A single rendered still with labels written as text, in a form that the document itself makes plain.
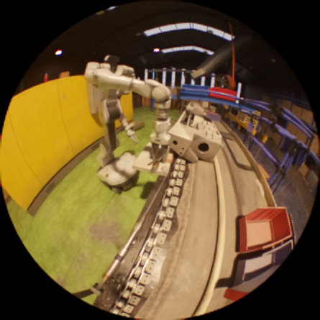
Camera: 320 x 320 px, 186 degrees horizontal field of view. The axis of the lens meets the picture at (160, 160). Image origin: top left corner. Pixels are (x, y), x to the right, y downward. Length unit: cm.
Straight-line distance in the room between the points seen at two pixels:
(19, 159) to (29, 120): 61
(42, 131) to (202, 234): 227
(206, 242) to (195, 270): 13
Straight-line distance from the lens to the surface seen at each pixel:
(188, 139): 60
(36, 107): 211
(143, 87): 46
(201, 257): 47
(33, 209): 250
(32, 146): 210
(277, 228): 80
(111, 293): 50
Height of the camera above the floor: 118
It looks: 38 degrees down
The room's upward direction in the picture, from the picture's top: 3 degrees clockwise
